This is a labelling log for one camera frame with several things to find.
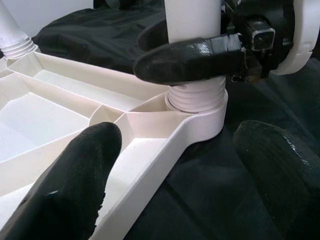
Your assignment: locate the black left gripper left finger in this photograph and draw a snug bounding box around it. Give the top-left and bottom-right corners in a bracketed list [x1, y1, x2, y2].
[0, 121, 123, 240]

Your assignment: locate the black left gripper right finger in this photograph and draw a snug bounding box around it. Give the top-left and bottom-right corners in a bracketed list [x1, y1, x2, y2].
[232, 119, 320, 240]

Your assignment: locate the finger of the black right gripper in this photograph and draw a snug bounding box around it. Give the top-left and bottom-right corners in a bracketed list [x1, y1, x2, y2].
[137, 19, 168, 53]
[132, 33, 247, 86]

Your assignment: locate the white plastic table leg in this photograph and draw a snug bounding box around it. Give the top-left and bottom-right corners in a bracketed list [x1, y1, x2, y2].
[0, 0, 38, 60]
[163, 0, 227, 113]

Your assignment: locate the white plastic table top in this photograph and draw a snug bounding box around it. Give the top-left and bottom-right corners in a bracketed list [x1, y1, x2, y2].
[0, 49, 229, 240]

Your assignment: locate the black cloth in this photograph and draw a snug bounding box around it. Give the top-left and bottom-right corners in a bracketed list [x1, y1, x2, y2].
[32, 0, 320, 240]

